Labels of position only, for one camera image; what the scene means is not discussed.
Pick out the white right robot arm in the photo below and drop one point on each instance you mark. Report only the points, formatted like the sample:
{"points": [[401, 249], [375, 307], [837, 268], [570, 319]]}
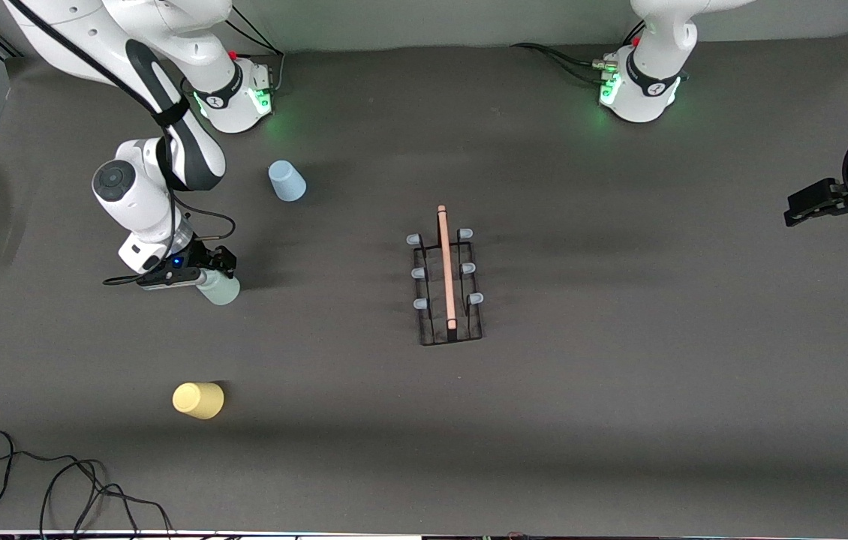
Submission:
{"points": [[131, 195]]}

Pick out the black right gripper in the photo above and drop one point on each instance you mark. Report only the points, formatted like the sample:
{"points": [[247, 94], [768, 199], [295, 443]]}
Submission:
{"points": [[212, 258]]}

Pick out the pale green plastic cup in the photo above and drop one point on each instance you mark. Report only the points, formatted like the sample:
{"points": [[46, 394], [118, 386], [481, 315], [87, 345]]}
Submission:
{"points": [[221, 289]]}

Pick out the light blue plastic cup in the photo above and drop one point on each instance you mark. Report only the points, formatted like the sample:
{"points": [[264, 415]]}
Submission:
{"points": [[287, 182]]}

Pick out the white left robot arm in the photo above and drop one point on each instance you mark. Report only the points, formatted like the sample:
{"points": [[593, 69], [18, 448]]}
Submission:
{"points": [[649, 82]]}

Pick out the yellow plastic cup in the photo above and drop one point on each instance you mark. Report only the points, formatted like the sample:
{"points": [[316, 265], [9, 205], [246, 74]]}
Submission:
{"points": [[197, 400]]}

